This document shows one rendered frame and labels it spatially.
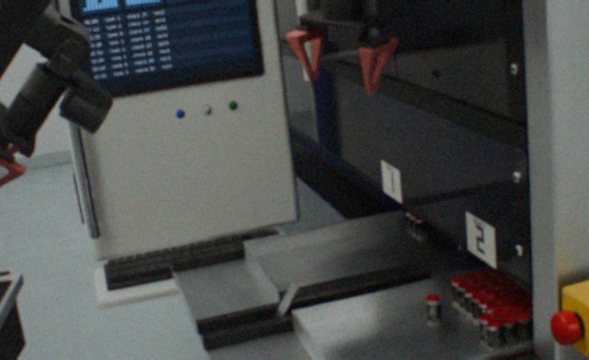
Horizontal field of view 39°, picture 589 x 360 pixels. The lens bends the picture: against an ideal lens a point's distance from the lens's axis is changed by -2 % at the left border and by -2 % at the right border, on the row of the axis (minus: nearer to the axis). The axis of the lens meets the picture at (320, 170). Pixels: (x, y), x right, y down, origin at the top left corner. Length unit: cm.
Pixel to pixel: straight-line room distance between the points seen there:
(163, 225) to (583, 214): 113
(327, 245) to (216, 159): 41
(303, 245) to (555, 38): 81
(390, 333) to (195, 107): 82
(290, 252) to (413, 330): 42
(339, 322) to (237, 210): 70
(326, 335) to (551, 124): 50
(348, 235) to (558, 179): 72
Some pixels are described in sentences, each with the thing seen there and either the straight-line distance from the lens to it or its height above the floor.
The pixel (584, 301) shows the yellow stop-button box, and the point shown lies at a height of 103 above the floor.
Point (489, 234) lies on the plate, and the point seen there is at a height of 104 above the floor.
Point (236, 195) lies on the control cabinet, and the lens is 194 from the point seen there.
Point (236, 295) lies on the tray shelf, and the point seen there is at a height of 88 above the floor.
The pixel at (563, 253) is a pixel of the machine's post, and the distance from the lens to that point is 105.
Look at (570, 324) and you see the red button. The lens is 101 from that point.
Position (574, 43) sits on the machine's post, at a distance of 100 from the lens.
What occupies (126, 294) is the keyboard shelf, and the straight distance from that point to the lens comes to 174.
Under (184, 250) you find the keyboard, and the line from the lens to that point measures 186.
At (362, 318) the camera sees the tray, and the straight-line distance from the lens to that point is 132.
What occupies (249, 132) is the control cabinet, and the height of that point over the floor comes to 104.
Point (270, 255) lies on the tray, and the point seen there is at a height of 88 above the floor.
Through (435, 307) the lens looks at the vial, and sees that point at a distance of 126.
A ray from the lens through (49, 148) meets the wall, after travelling 653.
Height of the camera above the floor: 147
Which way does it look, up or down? 16 degrees down
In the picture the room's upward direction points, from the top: 6 degrees counter-clockwise
